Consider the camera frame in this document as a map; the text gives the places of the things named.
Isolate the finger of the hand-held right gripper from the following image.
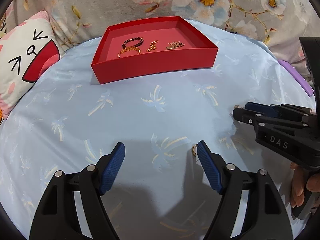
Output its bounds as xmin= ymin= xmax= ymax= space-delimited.
xmin=244 ymin=101 xmax=316 ymax=118
xmin=232 ymin=108 xmax=309 ymax=131

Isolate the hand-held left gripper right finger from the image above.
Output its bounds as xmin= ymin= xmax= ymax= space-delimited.
xmin=197 ymin=140 xmax=294 ymax=240

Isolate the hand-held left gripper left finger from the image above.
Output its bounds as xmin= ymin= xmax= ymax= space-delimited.
xmin=29 ymin=142 xmax=125 ymax=240

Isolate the gold hoop earring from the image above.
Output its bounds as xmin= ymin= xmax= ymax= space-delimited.
xmin=191 ymin=144 xmax=200 ymax=162

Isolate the gold chain with black clover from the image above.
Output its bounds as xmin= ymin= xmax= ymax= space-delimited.
xmin=165 ymin=41 xmax=185 ymax=50

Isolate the red cardboard box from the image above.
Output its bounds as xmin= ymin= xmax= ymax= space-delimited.
xmin=90 ymin=16 xmax=218 ymax=85

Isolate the gold chain bracelet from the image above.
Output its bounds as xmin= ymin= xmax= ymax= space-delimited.
xmin=146 ymin=40 xmax=159 ymax=53

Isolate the gold woven bangle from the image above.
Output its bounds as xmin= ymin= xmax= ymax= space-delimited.
xmin=117 ymin=46 xmax=142 ymax=58

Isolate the black bead bracelet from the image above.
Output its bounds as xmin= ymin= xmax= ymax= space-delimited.
xmin=122 ymin=37 xmax=145 ymax=49

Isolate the person's right hand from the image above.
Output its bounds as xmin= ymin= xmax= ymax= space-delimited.
xmin=289 ymin=162 xmax=320 ymax=208

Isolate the purple flat board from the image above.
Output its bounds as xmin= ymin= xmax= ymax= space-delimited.
xmin=278 ymin=59 xmax=314 ymax=97

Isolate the blue palm print sheet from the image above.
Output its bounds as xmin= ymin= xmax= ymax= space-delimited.
xmin=0 ymin=19 xmax=318 ymax=240

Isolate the cat face pillow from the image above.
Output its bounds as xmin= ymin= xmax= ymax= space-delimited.
xmin=0 ymin=10 xmax=66 ymax=113

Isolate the grey floral blanket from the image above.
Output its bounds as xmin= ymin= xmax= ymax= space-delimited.
xmin=5 ymin=0 xmax=320 ymax=85

